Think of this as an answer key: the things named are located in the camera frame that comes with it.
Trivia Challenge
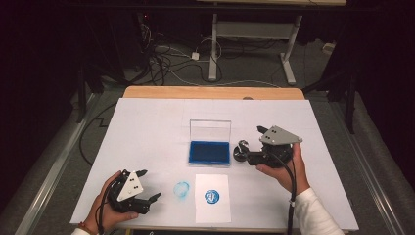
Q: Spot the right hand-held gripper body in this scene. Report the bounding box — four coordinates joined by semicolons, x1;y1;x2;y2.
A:
258;125;303;168

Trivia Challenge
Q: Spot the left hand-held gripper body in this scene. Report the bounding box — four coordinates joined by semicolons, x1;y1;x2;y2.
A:
107;169;151;214

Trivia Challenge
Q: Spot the black stamp clear knob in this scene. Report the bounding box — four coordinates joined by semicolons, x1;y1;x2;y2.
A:
232;139;252;163

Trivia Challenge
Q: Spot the blue ink pad clear case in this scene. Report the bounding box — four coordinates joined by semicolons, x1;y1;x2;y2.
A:
188;118;233;167

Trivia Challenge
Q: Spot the white paper sheet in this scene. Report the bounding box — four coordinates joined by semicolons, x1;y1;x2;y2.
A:
194;173;232;224

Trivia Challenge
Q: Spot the person's left hand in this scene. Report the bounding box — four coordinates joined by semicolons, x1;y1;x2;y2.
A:
82;169;140;234

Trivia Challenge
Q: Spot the person's right hand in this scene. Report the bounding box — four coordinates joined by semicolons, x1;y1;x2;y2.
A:
255;143;311;196

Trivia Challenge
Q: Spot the white table cover board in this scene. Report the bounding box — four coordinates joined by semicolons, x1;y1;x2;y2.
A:
69;97;360;233

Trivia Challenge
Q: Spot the black metal stand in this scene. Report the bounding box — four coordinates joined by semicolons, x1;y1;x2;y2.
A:
76;62;87;124
301;70;356;135

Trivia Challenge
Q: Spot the black equipment with red light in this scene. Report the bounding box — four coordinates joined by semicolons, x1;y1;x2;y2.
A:
130;9;155;71

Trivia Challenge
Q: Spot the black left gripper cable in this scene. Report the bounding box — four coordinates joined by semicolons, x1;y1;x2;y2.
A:
97;180;115;235

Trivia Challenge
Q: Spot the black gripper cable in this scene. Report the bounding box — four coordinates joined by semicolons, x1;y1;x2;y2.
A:
97;180;115;235
270;153;298;235

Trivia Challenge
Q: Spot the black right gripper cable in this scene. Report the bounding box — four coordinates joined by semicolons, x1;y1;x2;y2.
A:
270;153;298;235

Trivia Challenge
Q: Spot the black floor cable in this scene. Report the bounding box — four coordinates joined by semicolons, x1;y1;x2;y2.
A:
78;102;117;165

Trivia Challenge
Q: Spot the aluminium floor rail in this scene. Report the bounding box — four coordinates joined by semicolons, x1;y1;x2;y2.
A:
329;101;407;235
14;92;101;235

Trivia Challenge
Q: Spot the white metal frame desk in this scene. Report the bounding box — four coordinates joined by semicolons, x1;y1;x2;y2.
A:
196;0;347;86

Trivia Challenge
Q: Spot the tangle of floor cables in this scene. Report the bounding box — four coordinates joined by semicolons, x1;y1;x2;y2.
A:
136;23;226;86

